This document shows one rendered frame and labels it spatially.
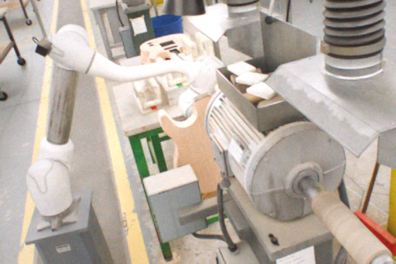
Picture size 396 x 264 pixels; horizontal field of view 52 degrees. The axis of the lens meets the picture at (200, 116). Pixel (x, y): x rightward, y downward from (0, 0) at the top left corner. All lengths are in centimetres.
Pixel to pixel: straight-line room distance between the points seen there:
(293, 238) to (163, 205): 43
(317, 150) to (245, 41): 40
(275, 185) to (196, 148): 56
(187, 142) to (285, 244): 57
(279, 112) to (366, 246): 33
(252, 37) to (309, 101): 51
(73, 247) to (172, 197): 83
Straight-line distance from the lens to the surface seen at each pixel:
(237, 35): 117
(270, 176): 93
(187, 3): 121
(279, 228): 105
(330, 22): 74
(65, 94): 187
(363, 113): 65
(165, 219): 129
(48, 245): 198
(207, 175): 153
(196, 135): 143
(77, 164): 372
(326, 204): 88
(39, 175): 185
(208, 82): 171
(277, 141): 91
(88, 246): 199
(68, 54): 163
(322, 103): 69
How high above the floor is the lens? 186
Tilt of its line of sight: 28 degrees down
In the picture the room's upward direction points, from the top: 11 degrees counter-clockwise
